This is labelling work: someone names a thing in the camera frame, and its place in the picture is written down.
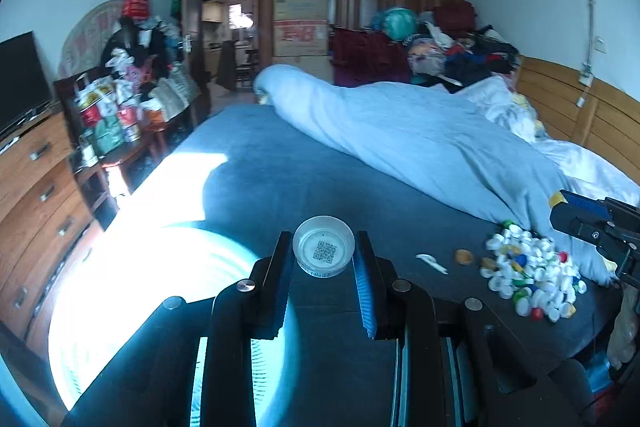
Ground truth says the clutter pile on side table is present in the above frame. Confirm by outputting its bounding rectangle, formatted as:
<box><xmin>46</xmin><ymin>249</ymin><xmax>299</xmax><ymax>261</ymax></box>
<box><xmin>54</xmin><ymin>0</ymin><xmax>210</xmax><ymax>159</ymax></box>

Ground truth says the dark red cloth pile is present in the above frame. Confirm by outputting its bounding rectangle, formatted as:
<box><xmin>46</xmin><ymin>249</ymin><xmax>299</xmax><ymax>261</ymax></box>
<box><xmin>329</xmin><ymin>6</ymin><xmax>490</xmax><ymax>87</ymax></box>

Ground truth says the black television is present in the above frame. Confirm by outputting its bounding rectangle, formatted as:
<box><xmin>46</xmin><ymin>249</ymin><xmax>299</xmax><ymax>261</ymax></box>
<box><xmin>0</xmin><ymin>31</ymin><xmax>52</xmax><ymax>138</ymax></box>

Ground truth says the light blue fleece blanket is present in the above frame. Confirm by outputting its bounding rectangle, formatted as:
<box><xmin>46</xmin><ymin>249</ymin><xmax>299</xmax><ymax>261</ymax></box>
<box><xmin>254</xmin><ymin>64</ymin><xmax>614</xmax><ymax>286</ymax></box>

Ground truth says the dark blue bed sheet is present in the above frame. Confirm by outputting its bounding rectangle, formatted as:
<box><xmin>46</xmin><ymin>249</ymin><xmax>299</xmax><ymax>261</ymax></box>
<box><xmin>49</xmin><ymin>102</ymin><xmax>626</xmax><ymax>427</ymax></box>

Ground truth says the cardboard box red print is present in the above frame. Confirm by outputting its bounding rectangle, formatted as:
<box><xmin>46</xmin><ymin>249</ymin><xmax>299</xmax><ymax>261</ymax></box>
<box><xmin>272</xmin><ymin>0</ymin><xmax>334</xmax><ymax>84</ymax></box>

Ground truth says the pile of bottle caps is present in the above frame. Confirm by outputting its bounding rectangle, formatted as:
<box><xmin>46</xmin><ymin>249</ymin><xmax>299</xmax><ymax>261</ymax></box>
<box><xmin>480</xmin><ymin>221</ymin><xmax>587</xmax><ymax>323</ymax></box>

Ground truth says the orange cap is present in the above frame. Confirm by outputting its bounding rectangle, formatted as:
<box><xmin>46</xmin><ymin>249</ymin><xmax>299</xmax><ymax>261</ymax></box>
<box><xmin>454</xmin><ymin>249</ymin><xmax>474</xmax><ymax>265</ymax></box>

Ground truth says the cream plastic spoon set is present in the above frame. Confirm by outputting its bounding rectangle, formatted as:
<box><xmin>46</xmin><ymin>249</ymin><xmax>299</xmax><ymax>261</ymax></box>
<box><xmin>416</xmin><ymin>254</ymin><xmax>448</xmax><ymax>275</ymax></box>

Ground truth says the clothes pile on bed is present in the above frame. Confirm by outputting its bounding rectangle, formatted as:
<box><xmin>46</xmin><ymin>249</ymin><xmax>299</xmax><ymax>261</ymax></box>
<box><xmin>369</xmin><ymin>1</ymin><xmax>521</xmax><ymax>91</ymax></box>

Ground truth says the white cap with QR code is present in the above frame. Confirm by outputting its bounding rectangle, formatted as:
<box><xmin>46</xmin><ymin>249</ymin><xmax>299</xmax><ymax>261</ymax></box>
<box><xmin>292</xmin><ymin>216</ymin><xmax>356</xmax><ymax>279</ymax></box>

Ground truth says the wooden headboard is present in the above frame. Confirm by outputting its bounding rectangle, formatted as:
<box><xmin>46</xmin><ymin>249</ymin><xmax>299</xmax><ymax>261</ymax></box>
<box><xmin>515</xmin><ymin>56</ymin><xmax>640</xmax><ymax>182</ymax></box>

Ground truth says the wooden dresser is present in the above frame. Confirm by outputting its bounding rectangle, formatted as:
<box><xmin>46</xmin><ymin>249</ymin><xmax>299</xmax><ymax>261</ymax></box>
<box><xmin>1</xmin><ymin>110</ymin><xmax>101</xmax><ymax>360</ymax></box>

